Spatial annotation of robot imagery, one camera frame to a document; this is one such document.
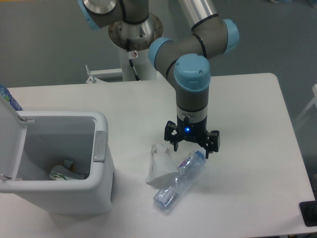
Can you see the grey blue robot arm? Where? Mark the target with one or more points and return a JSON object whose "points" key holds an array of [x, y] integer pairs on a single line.
{"points": [[184, 64]]}

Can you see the crumpled wrapper in bin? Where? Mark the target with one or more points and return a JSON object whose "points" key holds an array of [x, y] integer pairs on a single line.
{"points": [[67, 172]]}

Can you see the white plastic trash can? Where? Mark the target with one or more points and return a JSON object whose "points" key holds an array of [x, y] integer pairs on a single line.
{"points": [[58, 161]]}

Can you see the white frame at right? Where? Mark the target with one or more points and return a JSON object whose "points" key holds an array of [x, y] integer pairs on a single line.
{"points": [[307, 111]]}

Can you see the clear plastic water bottle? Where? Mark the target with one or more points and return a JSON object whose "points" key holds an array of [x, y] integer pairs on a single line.
{"points": [[187, 172]]}

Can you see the white bracket with bolt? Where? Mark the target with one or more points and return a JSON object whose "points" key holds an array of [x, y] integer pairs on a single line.
{"points": [[105, 75]]}

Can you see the white paper tissue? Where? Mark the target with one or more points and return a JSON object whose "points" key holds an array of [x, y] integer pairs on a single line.
{"points": [[161, 166]]}

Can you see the blue labelled bottle behind bin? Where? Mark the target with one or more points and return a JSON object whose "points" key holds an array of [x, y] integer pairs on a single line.
{"points": [[8, 97]]}

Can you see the white trash can lid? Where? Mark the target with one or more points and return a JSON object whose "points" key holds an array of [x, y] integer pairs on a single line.
{"points": [[13, 129]]}

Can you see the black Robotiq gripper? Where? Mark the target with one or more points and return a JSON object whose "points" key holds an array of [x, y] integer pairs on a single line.
{"points": [[192, 132]]}

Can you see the black device at table edge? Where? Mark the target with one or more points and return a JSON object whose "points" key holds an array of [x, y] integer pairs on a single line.
{"points": [[309, 212]]}

